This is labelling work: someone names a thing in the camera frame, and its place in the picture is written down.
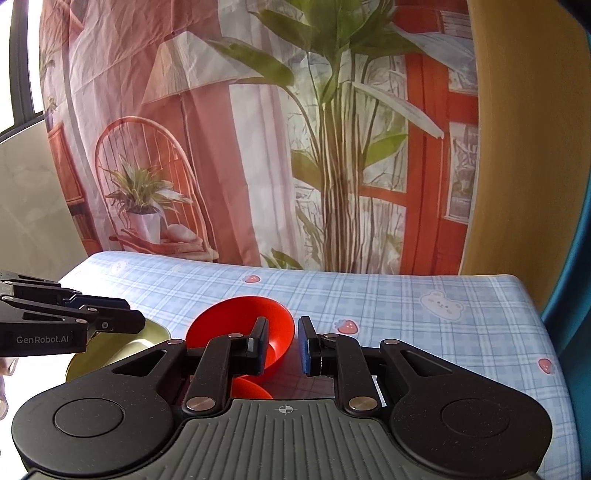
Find teal curtain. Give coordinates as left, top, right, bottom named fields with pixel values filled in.
left=540, top=171, right=591, bottom=374

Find green square bowl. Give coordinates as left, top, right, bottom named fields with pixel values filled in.
left=65, top=318, right=172, bottom=384

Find blue checked tablecloth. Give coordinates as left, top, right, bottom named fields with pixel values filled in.
left=60, top=251, right=580, bottom=480

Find black window frame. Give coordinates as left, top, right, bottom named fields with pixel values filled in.
left=0, top=0, right=47, bottom=139

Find red round bowl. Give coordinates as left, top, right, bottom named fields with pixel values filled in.
left=185, top=296, right=295, bottom=384

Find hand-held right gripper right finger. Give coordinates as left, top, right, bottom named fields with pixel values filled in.
left=298, top=316, right=456, bottom=413

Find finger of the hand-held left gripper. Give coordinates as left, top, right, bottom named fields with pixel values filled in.
left=0, top=296, right=147, bottom=337
left=0, top=270, right=131, bottom=311

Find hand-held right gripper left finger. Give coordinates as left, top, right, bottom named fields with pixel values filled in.
left=112, top=317, right=270, bottom=418

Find printed room backdrop cloth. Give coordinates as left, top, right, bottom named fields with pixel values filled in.
left=39, top=0, right=479, bottom=278

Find yellow wooden panel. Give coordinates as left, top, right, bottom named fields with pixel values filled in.
left=461, top=0, right=591, bottom=308

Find person's left hand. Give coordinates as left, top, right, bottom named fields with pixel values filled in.
left=0, top=357, right=18, bottom=420

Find red plate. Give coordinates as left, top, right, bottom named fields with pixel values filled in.
left=229, top=376, right=273, bottom=400

